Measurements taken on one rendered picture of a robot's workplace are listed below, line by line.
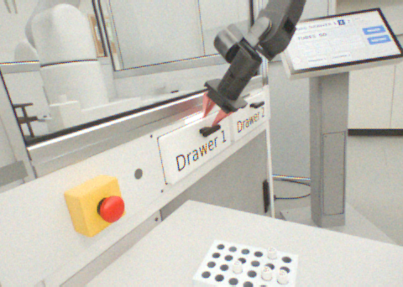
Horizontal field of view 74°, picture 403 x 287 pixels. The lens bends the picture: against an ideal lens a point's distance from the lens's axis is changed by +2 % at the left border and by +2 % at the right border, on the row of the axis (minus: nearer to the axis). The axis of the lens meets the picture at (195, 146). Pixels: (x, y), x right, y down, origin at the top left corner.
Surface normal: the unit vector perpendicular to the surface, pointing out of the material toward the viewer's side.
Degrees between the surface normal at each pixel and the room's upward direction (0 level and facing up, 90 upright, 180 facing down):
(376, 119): 90
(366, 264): 0
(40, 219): 90
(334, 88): 90
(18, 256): 90
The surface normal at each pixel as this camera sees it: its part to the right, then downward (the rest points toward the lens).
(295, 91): -0.51, 0.32
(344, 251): -0.14, -0.95
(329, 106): 0.04, 0.29
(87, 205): 0.82, 0.06
